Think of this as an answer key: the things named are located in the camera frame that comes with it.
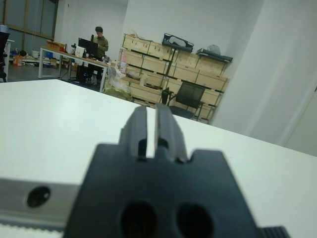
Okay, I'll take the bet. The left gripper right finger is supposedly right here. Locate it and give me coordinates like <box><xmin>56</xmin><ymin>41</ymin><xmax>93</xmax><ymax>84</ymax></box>
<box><xmin>155</xmin><ymin>103</ymin><xmax>185</xmax><ymax>164</ymax></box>

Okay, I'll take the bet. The light plywood crate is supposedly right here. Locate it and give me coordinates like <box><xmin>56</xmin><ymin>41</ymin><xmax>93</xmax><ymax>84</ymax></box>
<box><xmin>195</xmin><ymin>70</ymin><xmax>230</xmax><ymax>93</ymax></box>
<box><xmin>172</xmin><ymin>51</ymin><xmax>200</xmax><ymax>71</ymax></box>
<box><xmin>163</xmin><ymin>78</ymin><xmax>184</xmax><ymax>100</ymax></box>
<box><xmin>122</xmin><ymin>33</ymin><xmax>151</xmax><ymax>53</ymax></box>
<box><xmin>129</xmin><ymin>83</ymin><xmax>164</xmax><ymax>104</ymax></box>
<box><xmin>167</xmin><ymin>63</ymin><xmax>200</xmax><ymax>85</ymax></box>
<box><xmin>198</xmin><ymin>88</ymin><xmax>222</xmax><ymax>122</ymax></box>
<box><xmin>148</xmin><ymin>41</ymin><xmax>174</xmax><ymax>61</ymax></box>
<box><xmin>125</xmin><ymin>66</ymin><xmax>167</xmax><ymax>89</ymax></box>
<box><xmin>119</xmin><ymin>48</ymin><xmax>145</xmax><ymax>69</ymax></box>
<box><xmin>197</xmin><ymin>56</ymin><xmax>226</xmax><ymax>77</ymax></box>
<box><xmin>141</xmin><ymin>55</ymin><xmax>172</xmax><ymax>76</ymax></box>

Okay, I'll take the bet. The black computer monitor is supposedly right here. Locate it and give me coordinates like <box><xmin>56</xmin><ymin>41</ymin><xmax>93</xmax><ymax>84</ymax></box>
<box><xmin>78</xmin><ymin>37</ymin><xmax>99</xmax><ymax>59</ymax></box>

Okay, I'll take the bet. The black waste bin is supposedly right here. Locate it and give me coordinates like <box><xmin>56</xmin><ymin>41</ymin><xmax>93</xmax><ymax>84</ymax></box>
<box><xmin>160</xmin><ymin>87</ymin><xmax>172</xmax><ymax>105</ymax></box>

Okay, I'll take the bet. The clear plastic bag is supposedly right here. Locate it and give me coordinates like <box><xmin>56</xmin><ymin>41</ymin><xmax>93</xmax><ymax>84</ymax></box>
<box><xmin>107</xmin><ymin>66</ymin><xmax>127</xmax><ymax>82</ymax></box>

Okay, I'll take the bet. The white padded item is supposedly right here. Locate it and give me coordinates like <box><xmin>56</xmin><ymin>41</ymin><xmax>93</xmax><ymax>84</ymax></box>
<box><xmin>167</xmin><ymin>36</ymin><xmax>189</xmax><ymax>46</ymax></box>

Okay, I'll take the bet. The dark blue plastic bin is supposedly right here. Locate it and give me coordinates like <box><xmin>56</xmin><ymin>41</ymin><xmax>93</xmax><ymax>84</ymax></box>
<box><xmin>162</xmin><ymin>32</ymin><xmax>195</xmax><ymax>53</ymax></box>

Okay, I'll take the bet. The yellow-green plastic bag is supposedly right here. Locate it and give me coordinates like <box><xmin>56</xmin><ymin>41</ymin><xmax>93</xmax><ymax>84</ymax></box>
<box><xmin>103</xmin><ymin>76</ymin><xmax>133</xmax><ymax>101</ymax></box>

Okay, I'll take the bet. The window with dark frame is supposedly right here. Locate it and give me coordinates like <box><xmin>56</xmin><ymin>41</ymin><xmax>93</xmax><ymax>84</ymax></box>
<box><xmin>0</xmin><ymin>0</ymin><xmax>59</xmax><ymax>43</ymax></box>

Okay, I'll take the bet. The orange box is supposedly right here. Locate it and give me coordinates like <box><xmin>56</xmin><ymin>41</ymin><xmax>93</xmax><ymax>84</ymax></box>
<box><xmin>12</xmin><ymin>55</ymin><xmax>25</xmax><ymax>67</ymax></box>

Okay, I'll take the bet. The black computer tower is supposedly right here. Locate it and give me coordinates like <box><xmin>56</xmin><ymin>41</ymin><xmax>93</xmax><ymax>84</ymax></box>
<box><xmin>76</xmin><ymin>64</ymin><xmax>87</xmax><ymax>84</ymax></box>

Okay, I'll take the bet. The white desk wooden top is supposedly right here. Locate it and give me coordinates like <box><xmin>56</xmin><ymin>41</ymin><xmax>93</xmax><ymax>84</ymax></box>
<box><xmin>39</xmin><ymin>46</ymin><xmax>111</xmax><ymax>93</ymax></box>

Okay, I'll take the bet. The dark blue flat tray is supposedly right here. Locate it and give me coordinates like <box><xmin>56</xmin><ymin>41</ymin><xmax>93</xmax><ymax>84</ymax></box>
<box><xmin>196</xmin><ymin>48</ymin><xmax>234</xmax><ymax>63</ymax></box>

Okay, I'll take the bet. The person in green jacket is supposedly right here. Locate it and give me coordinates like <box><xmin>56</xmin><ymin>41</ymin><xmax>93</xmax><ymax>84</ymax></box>
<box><xmin>95</xmin><ymin>26</ymin><xmax>109</xmax><ymax>84</ymax></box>

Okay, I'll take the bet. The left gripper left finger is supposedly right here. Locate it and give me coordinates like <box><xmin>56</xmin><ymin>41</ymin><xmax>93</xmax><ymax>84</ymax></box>
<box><xmin>120</xmin><ymin>106</ymin><xmax>149</xmax><ymax>160</ymax></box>

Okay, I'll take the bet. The brown cardboard box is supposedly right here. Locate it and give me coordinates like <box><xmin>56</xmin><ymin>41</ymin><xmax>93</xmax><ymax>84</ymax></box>
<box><xmin>47</xmin><ymin>39</ymin><xmax>67</xmax><ymax>52</ymax></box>

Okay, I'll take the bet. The black mesh chair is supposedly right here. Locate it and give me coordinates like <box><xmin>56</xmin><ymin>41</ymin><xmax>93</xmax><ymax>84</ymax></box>
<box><xmin>169</xmin><ymin>81</ymin><xmax>207</xmax><ymax>121</ymax></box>

